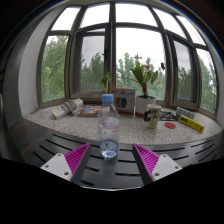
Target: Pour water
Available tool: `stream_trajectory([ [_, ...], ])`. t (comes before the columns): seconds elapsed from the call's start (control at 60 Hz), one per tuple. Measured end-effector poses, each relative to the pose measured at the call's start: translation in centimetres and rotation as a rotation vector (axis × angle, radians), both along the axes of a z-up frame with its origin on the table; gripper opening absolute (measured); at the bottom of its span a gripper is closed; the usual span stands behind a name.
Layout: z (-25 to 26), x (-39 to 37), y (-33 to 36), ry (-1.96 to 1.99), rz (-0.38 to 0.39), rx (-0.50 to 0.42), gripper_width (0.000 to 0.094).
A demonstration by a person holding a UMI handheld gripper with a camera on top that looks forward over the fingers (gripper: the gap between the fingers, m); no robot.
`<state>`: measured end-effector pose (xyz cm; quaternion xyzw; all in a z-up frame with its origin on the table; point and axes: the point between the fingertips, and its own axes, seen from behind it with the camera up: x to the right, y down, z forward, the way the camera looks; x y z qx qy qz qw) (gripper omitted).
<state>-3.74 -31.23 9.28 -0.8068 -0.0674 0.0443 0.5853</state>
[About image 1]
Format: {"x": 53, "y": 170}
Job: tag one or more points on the black white patterned pad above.
{"x": 168, "y": 116}

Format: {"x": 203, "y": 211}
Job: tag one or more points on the light blue flat pack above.
{"x": 185, "y": 113}

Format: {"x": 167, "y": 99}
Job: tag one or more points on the dark-framed bay window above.
{"x": 112, "y": 50}

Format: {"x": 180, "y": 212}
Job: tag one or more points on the red white box with rings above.
{"x": 124, "y": 101}

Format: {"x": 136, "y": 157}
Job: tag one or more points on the colourful flat book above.
{"x": 89, "y": 111}

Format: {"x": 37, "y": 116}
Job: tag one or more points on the long yellow box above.
{"x": 191, "y": 123}

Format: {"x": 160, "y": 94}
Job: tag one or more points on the red-flowered plant in white pot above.
{"x": 145, "y": 104}

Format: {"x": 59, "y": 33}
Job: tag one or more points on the clear blue-capped water bottle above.
{"x": 108, "y": 126}

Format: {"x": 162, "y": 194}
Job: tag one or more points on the small green leafy plant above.
{"x": 106, "y": 81}

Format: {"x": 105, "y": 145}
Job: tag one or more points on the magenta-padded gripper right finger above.
{"x": 148, "y": 159}

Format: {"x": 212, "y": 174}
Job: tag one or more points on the flat round red coaster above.
{"x": 170, "y": 125}

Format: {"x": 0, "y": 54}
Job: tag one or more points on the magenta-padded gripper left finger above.
{"x": 76, "y": 158}

